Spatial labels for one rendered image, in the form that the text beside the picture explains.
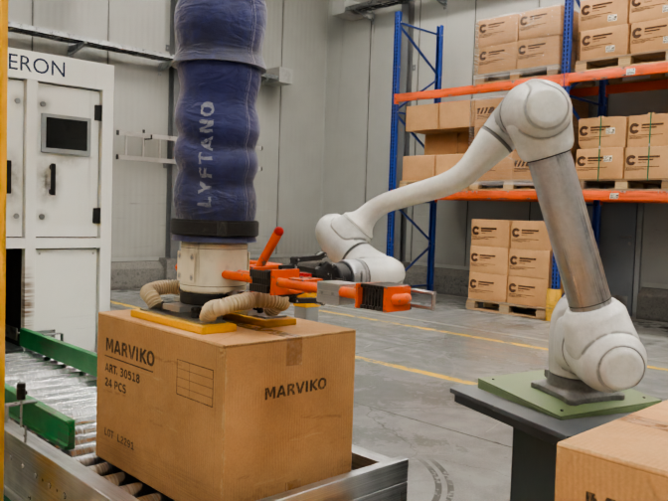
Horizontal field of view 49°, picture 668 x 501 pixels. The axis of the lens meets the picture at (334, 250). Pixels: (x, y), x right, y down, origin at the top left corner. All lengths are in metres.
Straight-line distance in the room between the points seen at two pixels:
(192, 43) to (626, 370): 1.27
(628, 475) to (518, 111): 0.93
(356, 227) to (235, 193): 0.35
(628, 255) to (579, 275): 8.56
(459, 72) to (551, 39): 2.71
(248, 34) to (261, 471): 1.04
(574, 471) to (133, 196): 10.69
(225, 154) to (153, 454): 0.76
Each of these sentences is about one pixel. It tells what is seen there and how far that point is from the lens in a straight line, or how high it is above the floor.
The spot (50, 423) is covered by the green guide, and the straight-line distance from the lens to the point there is 2.33.
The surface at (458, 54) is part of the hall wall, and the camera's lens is 12.13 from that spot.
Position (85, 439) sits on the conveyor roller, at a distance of 2.38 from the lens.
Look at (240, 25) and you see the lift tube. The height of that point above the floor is 1.69.
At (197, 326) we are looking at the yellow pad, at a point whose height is 0.97.
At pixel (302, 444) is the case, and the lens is 1.80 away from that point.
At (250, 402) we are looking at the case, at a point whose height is 0.82.
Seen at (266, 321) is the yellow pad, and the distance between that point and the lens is 1.83.
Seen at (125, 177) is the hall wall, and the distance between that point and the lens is 11.43.
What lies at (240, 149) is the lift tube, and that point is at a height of 1.39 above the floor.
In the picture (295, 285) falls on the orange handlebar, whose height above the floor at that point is 1.08.
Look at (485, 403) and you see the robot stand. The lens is 2.03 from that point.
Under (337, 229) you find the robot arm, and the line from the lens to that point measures 1.97.
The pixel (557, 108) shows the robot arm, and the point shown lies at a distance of 1.70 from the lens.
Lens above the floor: 1.24
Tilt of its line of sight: 3 degrees down
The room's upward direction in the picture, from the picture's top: 2 degrees clockwise
